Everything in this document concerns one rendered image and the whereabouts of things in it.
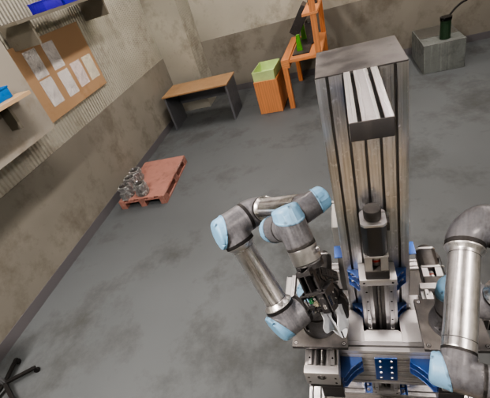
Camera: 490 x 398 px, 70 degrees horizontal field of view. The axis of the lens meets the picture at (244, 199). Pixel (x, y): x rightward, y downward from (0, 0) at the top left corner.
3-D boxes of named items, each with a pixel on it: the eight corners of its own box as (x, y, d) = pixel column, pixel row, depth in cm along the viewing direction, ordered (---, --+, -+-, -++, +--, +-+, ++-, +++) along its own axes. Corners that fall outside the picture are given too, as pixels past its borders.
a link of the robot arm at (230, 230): (318, 323, 133) (243, 200, 130) (289, 349, 128) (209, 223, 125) (303, 317, 144) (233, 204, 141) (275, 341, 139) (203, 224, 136)
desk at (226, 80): (185, 116, 707) (173, 84, 670) (243, 105, 670) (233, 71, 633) (175, 130, 659) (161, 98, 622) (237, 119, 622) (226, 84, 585)
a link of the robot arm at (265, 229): (294, 227, 105) (313, 225, 95) (266, 249, 101) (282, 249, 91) (281, 205, 105) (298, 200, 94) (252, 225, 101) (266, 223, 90)
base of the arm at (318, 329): (303, 307, 158) (299, 293, 152) (337, 306, 153) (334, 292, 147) (301, 338, 146) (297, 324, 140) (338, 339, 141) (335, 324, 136)
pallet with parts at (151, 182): (148, 167, 562) (140, 151, 545) (190, 161, 540) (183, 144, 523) (119, 209, 481) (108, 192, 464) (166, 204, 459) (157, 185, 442)
